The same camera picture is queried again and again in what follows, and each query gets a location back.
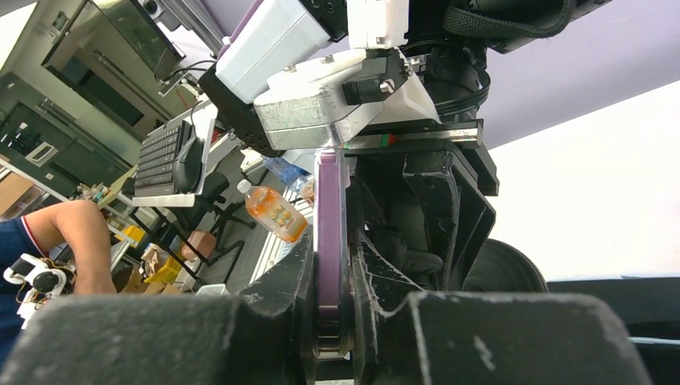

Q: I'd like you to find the black computer mouse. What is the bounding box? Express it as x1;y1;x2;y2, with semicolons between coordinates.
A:
172;136;204;193

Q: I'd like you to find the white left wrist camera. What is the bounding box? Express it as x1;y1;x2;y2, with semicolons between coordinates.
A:
253;48;441;151

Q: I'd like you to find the white teleoperation controller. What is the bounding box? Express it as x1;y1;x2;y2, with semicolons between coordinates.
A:
2;253;75;330

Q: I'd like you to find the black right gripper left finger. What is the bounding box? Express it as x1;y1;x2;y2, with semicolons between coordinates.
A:
1;233;313;384

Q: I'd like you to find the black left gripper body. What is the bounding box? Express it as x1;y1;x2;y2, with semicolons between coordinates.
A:
343;119;500;291

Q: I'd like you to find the black computer keyboard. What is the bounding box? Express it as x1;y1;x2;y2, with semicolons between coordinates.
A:
134;120;192;197

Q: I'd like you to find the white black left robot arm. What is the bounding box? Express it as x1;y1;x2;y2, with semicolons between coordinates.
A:
200;1;602;293

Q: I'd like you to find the operator dark blue clothing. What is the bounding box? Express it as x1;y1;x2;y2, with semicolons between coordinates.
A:
0;217;49;367

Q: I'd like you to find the black phone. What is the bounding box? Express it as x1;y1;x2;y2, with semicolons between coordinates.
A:
313;148;354;360

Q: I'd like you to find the orange drink bottle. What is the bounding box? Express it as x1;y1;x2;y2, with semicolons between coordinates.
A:
237;180;308;243

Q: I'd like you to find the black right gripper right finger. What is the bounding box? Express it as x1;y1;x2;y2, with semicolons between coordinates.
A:
350;233;651;384

